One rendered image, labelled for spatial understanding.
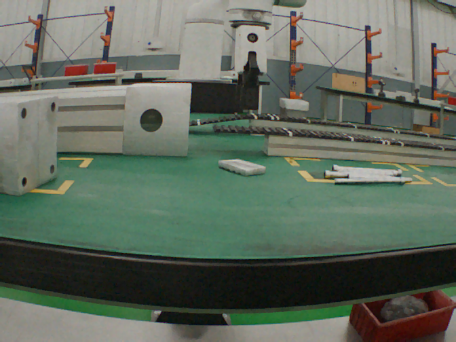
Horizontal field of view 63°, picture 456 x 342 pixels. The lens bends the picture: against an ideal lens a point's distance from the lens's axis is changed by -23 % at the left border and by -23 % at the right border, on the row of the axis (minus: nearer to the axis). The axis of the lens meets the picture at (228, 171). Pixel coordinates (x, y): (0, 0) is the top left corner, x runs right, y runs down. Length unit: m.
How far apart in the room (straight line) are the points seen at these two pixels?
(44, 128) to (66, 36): 8.32
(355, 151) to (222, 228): 0.38
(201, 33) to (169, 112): 0.70
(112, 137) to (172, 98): 0.10
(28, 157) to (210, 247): 0.22
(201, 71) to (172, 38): 7.13
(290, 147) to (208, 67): 0.66
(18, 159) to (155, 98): 0.26
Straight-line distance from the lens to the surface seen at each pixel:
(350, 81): 6.12
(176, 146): 0.63
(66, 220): 0.37
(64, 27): 8.87
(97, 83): 5.45
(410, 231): 0.39
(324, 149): 0.69
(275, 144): 0.67
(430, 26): 10.15
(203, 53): 1.29
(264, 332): 1.25
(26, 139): 0.44
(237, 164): 0.56
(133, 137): 0.63
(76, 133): 0.64
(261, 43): 0.82
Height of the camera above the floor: 0.90
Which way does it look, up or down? 12 degrees down
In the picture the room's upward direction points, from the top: 3 degrees clockwise
